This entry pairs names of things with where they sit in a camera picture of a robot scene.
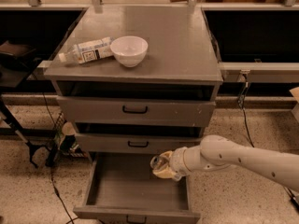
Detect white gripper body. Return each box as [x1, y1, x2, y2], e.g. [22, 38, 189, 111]
[169, 147, 191, 181]

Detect silver blue redbull can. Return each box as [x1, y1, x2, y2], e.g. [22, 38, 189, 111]
[150, 155, 169, 171]

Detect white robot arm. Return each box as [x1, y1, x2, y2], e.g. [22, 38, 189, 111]
[150, 135, 299, 191]

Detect grey open bottom drawer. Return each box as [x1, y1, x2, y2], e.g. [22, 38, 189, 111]
[74, 153, 200, 224]

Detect grey drawer cabinet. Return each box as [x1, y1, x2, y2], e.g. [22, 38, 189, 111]
[44, 5, 224, 161]

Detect grey middle drawer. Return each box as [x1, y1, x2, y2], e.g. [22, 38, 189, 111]
[76, 123, 203, 154]

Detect grey top drawer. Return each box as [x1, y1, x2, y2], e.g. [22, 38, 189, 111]
[58, 81, 215, 127]

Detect white ceramic bowl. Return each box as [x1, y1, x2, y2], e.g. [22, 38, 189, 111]
[110, 36, 149, 67]

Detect clear plastic labelled bottle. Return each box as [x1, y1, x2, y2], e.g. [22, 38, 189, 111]
[58, 37, 113, 64]

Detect black stand with tray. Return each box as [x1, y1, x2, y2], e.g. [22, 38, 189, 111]
[0, 40, 50, 168]

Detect black floor cable right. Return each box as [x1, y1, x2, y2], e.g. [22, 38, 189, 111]
[237, 77, 299, 208]

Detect black floor cable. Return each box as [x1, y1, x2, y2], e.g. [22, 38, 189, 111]
[237, 77, 299, 208]
[32, 73, 78, 224]

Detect bottles in wire basket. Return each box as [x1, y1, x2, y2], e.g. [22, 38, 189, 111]
[53, 113, 87, 158]

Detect black floor cable left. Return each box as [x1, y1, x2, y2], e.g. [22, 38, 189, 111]
[32, 73, 78, 224]

